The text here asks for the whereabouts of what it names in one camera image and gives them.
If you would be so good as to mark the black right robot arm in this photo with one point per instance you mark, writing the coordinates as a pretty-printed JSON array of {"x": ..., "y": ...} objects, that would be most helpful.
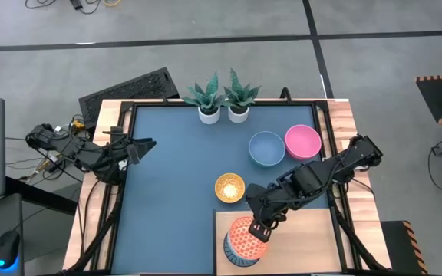
[{"x": 313, "y": 178}]

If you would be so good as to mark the blue table mat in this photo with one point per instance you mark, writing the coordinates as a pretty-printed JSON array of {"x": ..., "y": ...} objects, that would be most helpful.
[{"x": 175, "y": 172}]

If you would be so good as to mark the black frame strut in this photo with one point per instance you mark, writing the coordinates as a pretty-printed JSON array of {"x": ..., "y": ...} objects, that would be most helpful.
[
  {"x": 94, "y": 241},
  {"x": 355, "y": 237}
]

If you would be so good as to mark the black clamp bracket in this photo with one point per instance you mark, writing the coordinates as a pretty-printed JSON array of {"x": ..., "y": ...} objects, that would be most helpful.
[{"x": 285, "y": 92}]

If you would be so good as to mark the black table frame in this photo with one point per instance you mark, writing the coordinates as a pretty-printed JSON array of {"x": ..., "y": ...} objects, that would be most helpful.
[{"x": 282, "y": 103}]

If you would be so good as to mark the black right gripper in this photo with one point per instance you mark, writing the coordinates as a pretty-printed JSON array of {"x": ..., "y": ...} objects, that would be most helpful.
[{"x": 267, "y": 203}]

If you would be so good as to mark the blue white striped bowl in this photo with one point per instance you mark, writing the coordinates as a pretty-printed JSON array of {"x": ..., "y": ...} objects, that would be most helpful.
[{"x": 244, "y": 262}]

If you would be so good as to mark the orange lattice pattern bowl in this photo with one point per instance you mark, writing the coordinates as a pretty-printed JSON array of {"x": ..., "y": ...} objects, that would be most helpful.
[{"x": 242, "y": 241}]

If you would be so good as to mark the black power adapter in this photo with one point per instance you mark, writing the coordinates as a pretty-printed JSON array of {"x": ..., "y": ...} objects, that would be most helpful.
[{"x": 76, "y": 4}]

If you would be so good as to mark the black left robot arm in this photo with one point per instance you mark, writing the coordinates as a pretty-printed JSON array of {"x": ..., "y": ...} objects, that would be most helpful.
[{"x": 86, "y": 155}]

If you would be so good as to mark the black computer mouse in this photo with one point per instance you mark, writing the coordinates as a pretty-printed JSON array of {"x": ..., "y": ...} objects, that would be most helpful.
[{"x": 7, "y": 247}]

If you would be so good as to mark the green plant in white pot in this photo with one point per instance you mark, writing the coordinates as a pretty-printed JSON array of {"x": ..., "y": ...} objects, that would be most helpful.
[
  {"x": 208, "y": 115},
  {"x": 238, "y": 114}
]

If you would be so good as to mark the yellow plug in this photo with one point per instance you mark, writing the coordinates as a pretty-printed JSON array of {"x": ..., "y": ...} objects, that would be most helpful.
[{"x": 77, "y": 124}]

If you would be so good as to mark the small yellow bowl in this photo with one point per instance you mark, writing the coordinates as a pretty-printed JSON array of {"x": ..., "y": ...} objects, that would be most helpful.
[{"x": 229, "y": 188}]

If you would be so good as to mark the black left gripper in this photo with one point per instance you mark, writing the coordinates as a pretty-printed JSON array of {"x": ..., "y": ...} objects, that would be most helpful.
[{"x": 130, "y": 151}]

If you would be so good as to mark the large pink bowl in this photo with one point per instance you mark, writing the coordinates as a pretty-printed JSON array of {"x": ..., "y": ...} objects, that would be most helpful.
[{"x": 302, "y": 142}]

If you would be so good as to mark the large blue bowl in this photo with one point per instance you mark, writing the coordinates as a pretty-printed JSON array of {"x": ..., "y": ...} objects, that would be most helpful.
[{"x": 266, "y": 148}]

